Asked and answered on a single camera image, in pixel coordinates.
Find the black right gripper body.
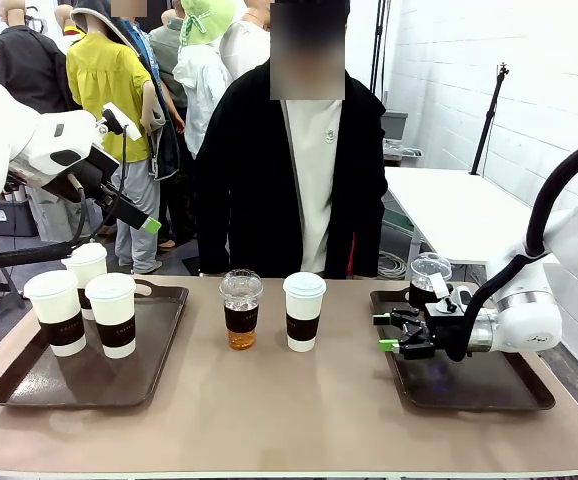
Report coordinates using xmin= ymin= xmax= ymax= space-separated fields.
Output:
xmin=421 ymin=299 xmax=475 ymax=362

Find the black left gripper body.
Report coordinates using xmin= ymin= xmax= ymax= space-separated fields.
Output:
xmin=43 ymin=147 xmax=130 ymax=211

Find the clear domed cup black sleeve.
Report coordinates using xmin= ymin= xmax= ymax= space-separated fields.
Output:
xmin=407 ymin=252 xmax=454 ymax=311
xmin=218 ymin=269 xmax=265 ymax=351

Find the white paper cup black sleeve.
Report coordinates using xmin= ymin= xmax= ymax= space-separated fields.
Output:
xmin=282 ymin=272 xmax=328 ymax=353
xmin=22 ymin=270 xmax=88 ymax=358
xmin=61 ymin=242 xmax=109 ymax=321
xmin=84 ymin=272 xmax=138 ymax=360

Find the dark brown serving tray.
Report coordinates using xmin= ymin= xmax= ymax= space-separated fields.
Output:
xmin=0 ymin=279 xmax=190 ymax=409
xmin=369 ymin=288 xmax=556 ymax=412

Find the dark storage box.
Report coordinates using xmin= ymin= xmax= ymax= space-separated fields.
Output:
xmin=0 ymin=199 xmax=40 ymax=239

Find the mannequin in yellow blouse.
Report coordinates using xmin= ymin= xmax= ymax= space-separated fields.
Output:
xmin=66 ymin=0 xmax=168 ymax=275

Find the person in black cardigan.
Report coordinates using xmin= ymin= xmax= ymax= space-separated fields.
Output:
xmin=193 ymin=0 xmax=389 ymax=280

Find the white table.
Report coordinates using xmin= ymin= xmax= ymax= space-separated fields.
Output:
xmin=383 ymin=166 xmax=560 ymax=281

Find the mannequin in black jacket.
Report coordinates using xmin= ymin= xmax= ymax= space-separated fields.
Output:
xmin=0 ymin=0 xmax=78 ymax=114

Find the mannequin with red yellow collar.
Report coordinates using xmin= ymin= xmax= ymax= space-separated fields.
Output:
xmin=53 ymin=3 xmax=86 ymax=54

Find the person in blue shirt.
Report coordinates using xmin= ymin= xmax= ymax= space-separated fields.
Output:
xmin=111 ymin=0 xmax=185 ymax=181

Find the mannequin in white hooded shirt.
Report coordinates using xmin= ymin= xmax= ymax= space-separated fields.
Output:
xmin=172 ymin=29 xmax=235 ymax=156

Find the mannequin in grey-green shirt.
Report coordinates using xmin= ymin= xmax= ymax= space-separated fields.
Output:
xmin=148 ymin=7 xmax=190 ymax=109

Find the grey hooded hat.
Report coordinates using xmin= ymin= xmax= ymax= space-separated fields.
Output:
xmin=71 ymin=0 xmax=143 ymax=51

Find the clear plastic container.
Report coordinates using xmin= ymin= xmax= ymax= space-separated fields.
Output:
xmin=386 ymin=139 xmax=423 ymax=159

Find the grey bin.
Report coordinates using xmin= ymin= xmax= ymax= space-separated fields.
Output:
xmin=381 ymin=109 xmax=409 ymax=141

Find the green sun hat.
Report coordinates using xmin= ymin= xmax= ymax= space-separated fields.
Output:
xmin=179 ymin=0 xmax=238 ymax=47

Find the mannequin in white blouse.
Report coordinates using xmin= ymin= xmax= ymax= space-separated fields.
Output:
xmin=218 ymin=0 xmax=273 ymax=81

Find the black tripod stand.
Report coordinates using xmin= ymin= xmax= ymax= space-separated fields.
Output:
xmin=468 ymin=62 xmax=511 ymax=176

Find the black light stand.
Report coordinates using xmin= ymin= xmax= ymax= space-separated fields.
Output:
xmin=368 ymin=0 xmax=393 ymax=101

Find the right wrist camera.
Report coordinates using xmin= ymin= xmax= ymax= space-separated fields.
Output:
xmin=426 ymin=272 xmax=475 ymax=316

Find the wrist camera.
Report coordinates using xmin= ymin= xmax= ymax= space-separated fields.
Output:
xmin=426 ymin=272 xmax=475 ymax=316
xmin=96 ymin=102 xmax=143 ymax=142

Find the white coiled cable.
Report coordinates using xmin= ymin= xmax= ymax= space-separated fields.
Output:
xmin=377 ymin=249 xmax=410 ymax=280

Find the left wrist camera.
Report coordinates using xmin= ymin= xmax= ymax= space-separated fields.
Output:
xmin=96 ymin=102 xmax=143 ymax=142

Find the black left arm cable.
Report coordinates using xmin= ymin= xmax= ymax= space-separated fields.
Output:
xmin=0 ymin=124 xmax=131 ymax=271

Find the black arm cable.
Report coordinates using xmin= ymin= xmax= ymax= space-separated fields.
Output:
xmin=443 ymin=130 xmax=578 ymax=362
xmin=0 ymin=124 xmax=131 ymax=271

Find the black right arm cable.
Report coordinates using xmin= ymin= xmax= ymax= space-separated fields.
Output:
xmin=443 ymin=130 xmax=578 ymax=362

